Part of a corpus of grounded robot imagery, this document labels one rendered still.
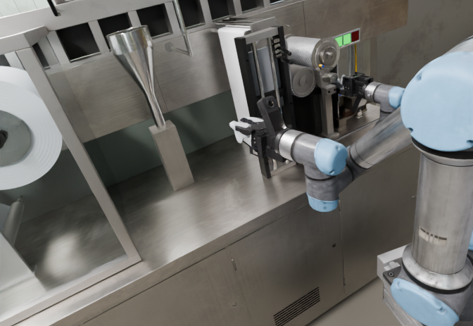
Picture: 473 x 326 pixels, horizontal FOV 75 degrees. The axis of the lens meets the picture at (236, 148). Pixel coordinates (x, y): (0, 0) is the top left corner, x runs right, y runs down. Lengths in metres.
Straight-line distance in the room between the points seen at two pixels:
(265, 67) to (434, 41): 3.50
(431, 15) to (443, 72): 3.87
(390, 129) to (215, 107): 0.98
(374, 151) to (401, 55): 3.46
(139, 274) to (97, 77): 0.78
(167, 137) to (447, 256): 0.93
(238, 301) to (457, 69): 1.11
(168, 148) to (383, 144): 0.78
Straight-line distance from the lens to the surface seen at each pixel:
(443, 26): 4.48
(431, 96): 0.48
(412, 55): 4.29
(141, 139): 1.47
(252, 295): 1.35
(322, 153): 0.69
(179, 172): 1.27
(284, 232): 1.22
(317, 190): 0.76
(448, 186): 0.56
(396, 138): 0.73
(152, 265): 1.05
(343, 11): 1.87
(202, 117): 1.52
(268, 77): 1.12
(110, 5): 1.37
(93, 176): 0.90
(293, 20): 1.67
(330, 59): 1.38
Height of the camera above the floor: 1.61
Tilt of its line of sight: 29 degrees down
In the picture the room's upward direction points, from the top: 14 degrees counter-clockwise
